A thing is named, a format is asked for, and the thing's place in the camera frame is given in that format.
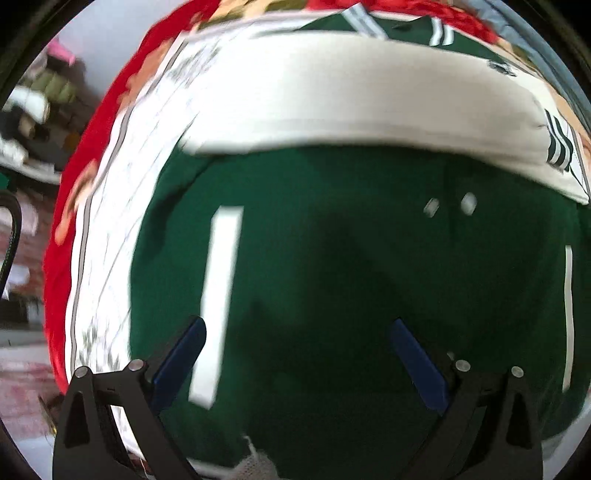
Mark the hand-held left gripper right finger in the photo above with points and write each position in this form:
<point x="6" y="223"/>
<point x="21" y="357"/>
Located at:
<point x="415" y="360"/>

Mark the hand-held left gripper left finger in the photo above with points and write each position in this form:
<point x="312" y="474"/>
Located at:
<point x="180" y="360"/>

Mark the green white striped jacket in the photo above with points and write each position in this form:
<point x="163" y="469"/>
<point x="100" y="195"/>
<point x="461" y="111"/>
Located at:
<point x="346" y="258"/>

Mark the red floral blanket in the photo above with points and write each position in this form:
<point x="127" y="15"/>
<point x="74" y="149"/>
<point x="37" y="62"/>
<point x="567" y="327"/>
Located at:
<point x="69" y="277"/>

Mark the white diamond printed cloth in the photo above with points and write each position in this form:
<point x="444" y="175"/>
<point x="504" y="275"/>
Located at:
<point x="138" y="161"/>

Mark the black curved bar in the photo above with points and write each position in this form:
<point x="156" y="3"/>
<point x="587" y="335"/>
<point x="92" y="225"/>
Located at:
<point x="14" y="230"/>

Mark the white puffer jacket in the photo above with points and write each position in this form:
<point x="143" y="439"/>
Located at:
<point x="27" y="105"/>

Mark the olive puffer vest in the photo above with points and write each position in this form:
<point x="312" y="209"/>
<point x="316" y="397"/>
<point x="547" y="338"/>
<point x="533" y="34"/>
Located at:
<point x="51" y="85"/>

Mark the pink plush toy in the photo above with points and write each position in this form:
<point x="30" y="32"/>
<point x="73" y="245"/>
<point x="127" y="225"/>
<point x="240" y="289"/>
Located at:
<point x="61" y="53"/>

